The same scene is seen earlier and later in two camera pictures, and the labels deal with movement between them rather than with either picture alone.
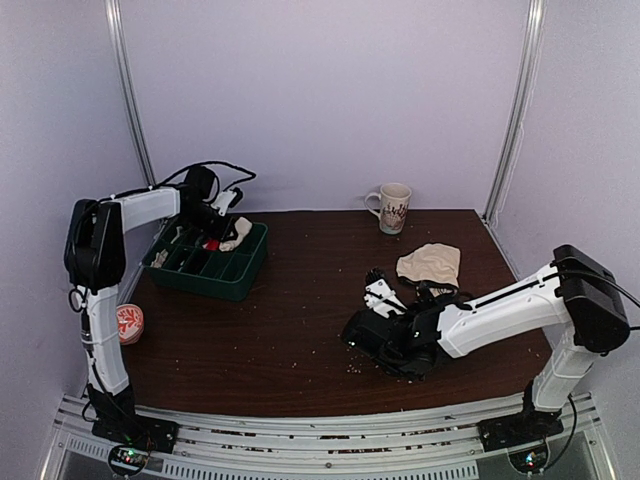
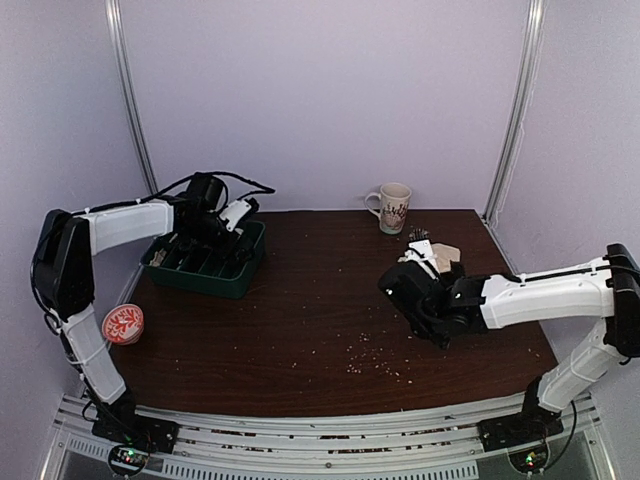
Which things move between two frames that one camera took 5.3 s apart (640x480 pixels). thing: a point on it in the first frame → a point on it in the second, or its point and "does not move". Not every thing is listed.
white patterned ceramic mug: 390,206 does not move
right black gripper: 417,309 → 453,276
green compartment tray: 235,274 does not move
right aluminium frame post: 535,35 does not move
